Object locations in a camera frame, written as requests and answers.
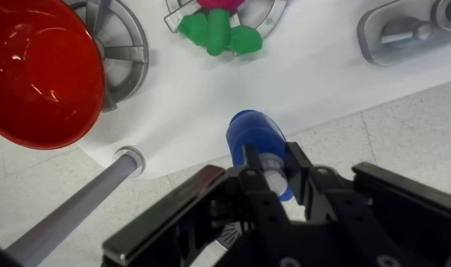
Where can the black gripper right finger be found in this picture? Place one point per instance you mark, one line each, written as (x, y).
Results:
(402, 200)

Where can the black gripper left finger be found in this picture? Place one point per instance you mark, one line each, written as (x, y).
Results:
(172, 232)

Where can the grey support pole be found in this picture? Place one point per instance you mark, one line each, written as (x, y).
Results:
(41, 239)

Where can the grey toy faucet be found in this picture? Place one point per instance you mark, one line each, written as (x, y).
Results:
(399, 30)

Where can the grey burner grate under bowl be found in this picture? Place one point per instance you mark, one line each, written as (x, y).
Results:
(121, 43)

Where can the red bowl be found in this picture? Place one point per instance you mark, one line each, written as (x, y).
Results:
(50, 74)

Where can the pink toy radish with leaves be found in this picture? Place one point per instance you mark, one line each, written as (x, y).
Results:
(210, 28)

